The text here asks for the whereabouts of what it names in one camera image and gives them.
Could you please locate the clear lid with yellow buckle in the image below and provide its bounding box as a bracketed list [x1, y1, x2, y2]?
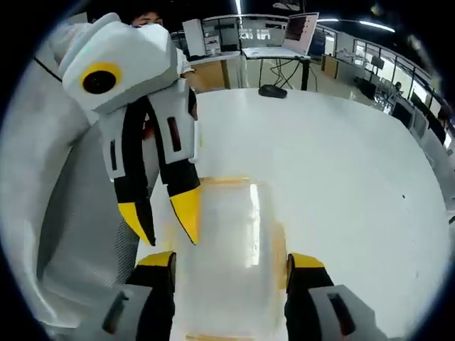
[166, 175, 290, 341]

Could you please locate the wooden cabinet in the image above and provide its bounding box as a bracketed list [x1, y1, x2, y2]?
[184, 51, 247, 94]

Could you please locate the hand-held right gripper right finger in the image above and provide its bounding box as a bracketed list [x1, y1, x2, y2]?
[283, 252, 389, 341]

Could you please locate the black computer mouse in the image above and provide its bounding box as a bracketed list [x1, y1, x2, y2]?
[257, 84, 288, 99]

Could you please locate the white upright box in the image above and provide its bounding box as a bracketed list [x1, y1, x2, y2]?
[181, 18, 208, 58]

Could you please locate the open laptop with pink screen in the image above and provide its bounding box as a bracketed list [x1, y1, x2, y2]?
[242, 11, 320, 60]

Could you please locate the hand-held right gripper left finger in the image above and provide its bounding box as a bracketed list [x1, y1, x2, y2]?
[100, 249, 178, 341]

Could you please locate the black neck strap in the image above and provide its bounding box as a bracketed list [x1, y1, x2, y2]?
[33, 55, 64, 82]

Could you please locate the white side desk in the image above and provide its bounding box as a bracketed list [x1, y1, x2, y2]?
[241, 46, 313, 92]

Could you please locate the person's head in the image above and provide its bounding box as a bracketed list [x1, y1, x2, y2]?
[130, 10, 165, 28]

